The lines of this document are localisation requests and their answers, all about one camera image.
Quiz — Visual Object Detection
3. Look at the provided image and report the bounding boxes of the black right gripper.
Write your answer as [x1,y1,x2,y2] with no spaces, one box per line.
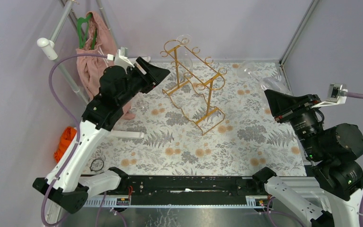
[262,87,324,157]

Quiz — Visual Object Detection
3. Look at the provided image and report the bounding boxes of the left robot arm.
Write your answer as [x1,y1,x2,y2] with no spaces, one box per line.
[33,57,170,214]

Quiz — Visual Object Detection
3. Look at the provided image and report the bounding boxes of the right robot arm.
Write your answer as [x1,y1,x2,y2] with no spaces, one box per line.
[252,89,363,227]

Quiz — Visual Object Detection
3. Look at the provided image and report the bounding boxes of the pink shorts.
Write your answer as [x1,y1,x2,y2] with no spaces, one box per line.
[75,11,136,121]

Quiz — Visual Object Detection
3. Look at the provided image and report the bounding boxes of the floral tablecloth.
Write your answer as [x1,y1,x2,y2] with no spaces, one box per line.
[83,62,306,176]

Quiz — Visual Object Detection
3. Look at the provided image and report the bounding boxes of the green clothes hanger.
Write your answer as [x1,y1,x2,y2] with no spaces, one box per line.
[76,12,98,50]

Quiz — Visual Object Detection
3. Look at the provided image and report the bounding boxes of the orange cloth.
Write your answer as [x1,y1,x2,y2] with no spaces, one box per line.
[53,127,77,163]

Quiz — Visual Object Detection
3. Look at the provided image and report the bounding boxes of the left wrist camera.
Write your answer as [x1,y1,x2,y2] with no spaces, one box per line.
[106,47,135,71]

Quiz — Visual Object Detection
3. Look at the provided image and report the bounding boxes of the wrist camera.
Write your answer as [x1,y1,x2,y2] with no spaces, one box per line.
[312,83,348,109]
[106,47,135,71]

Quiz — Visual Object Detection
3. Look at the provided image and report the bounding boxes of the gold wire wine glass rack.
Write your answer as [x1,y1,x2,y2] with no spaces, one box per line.
[160,39,227,136]

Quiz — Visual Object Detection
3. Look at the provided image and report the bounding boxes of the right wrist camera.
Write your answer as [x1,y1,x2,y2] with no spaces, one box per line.
[312,83,348,109]

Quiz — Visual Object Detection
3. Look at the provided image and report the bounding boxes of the silver clothes rail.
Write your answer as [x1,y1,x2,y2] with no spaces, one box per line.
[36,0,113,105]

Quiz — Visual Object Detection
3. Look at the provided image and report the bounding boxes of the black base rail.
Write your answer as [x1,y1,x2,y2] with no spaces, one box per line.
[107,175,267,206]

